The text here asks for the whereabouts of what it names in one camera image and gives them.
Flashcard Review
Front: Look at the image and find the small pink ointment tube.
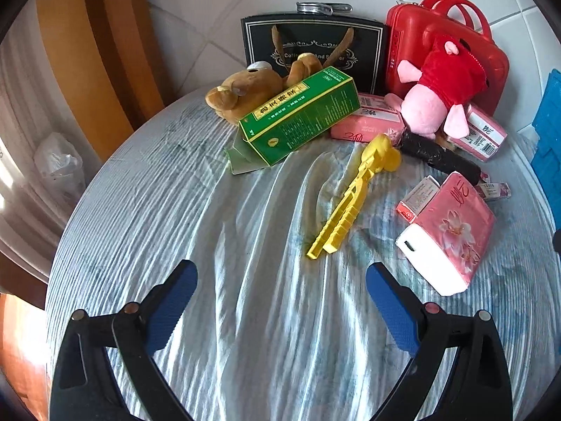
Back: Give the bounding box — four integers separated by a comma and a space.
475, 182, 512, 201

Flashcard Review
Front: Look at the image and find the large pink tissue pack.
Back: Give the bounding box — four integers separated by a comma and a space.
396, 172, 494, 296

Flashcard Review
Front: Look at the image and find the pink white labelled box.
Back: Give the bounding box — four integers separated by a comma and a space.
447, 103, 508, 162

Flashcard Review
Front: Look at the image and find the small red white box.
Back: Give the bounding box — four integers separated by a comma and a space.
396, 175, 440, 223

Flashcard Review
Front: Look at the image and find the red-dressed pig plush toy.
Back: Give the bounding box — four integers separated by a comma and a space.
384, 32, 488, 140

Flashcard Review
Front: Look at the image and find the yellow plastic clamp toy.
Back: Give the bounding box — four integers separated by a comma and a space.
306, 134, 401, 260

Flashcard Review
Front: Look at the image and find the green medicine box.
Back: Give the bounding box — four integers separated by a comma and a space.
226, 67, 359, 175

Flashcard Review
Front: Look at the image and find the brown bear plush toy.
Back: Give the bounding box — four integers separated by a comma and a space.
205, 52, 323, 126

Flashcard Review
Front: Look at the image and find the blue plastic crate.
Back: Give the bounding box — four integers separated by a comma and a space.
532, 68, 561, 229

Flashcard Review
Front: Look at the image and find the striped blue table cloth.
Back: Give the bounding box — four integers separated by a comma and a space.
46, 91, 560, 420

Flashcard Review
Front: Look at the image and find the white plastic bag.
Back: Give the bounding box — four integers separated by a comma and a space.
33, 132, 86, 206

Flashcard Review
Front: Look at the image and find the red bear suitcase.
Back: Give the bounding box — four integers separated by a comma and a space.
385, 0, 510, 115

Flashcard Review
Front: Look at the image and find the black gift box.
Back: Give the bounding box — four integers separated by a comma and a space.
241, 12, 389, 95

